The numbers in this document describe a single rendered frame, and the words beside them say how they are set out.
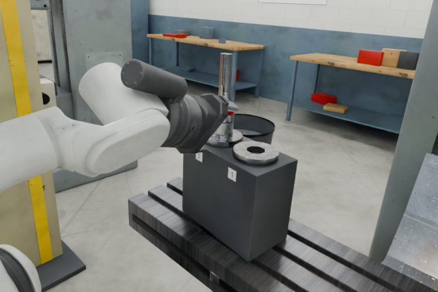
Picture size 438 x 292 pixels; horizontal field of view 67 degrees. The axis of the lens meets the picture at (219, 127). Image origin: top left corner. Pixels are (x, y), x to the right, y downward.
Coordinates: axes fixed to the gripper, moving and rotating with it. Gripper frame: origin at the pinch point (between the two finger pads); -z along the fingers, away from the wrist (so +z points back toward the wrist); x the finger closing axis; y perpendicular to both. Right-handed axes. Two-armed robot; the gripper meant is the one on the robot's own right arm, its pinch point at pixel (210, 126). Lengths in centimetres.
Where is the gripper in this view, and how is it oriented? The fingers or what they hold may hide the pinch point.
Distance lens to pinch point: 63.2
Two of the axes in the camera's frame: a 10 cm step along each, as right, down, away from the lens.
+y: -6.4, -6.6, 3.9
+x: 6.2, -7.5, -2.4
